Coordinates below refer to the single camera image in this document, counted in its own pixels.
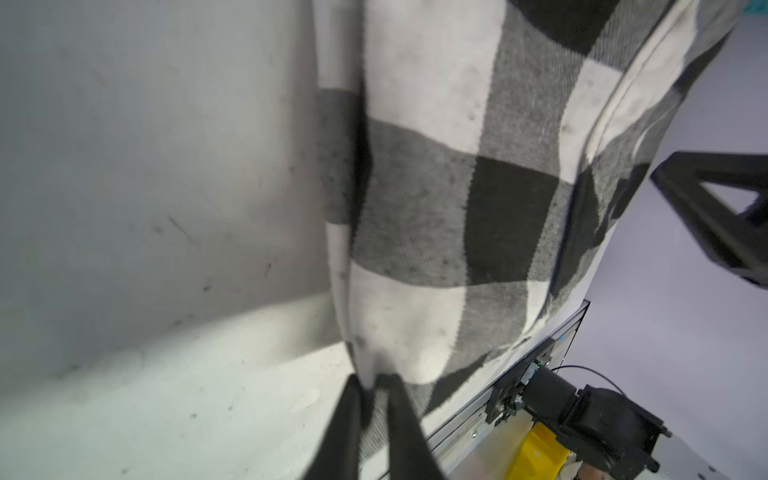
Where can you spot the black white checkered shirt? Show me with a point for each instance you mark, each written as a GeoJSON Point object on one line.
{"type": "Point", "coordinates": [475, 156]}

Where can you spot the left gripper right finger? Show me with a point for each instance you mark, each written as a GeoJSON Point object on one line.
{"type": "Point", "coordinates": [409, 455]}

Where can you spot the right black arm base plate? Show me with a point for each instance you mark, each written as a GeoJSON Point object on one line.
{"type": "Point", "coordinates": [511, 383]}

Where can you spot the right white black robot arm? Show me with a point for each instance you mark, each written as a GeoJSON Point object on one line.
{"type": "Point", "coordinates": [721, 199]}

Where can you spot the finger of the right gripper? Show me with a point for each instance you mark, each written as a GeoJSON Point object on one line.
{"type": "Point", "coordinates": [736, 241]}

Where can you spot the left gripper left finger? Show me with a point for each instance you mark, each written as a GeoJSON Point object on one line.
{"type": "Point", "coordinates": [337, 457]}

